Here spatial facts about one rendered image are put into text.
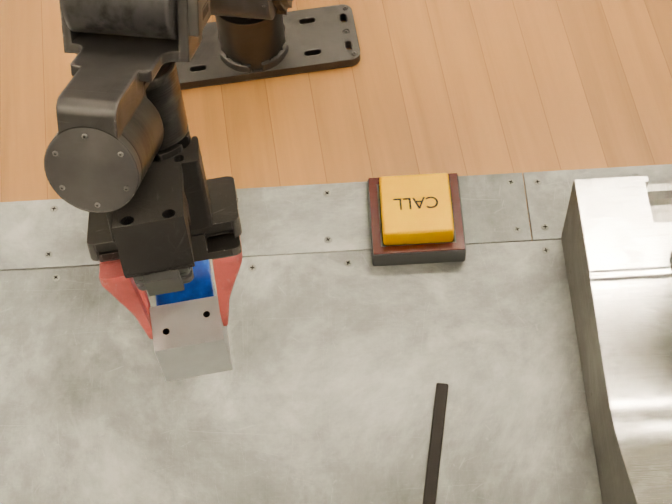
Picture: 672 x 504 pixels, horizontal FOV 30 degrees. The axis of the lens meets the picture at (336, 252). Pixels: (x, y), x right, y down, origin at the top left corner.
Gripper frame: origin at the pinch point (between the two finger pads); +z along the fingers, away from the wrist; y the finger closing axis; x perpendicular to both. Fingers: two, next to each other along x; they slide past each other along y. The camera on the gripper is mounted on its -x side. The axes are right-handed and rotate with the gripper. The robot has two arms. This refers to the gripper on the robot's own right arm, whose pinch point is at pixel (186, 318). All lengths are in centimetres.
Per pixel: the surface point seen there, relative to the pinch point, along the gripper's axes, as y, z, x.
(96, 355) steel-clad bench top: -9.1, 9.9, 11.8
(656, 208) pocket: 38.4, 4.0, 10.2
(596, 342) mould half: 30.0, 8.2, -0.5
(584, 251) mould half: 31.0, 3.8, 5.5
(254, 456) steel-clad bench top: 2.7, 15.3, 1.8
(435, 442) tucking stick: 17.0, 15.8, 0.2
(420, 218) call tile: 19.7, 4.1, 15.2
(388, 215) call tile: 17.1, 3.7, 16.0
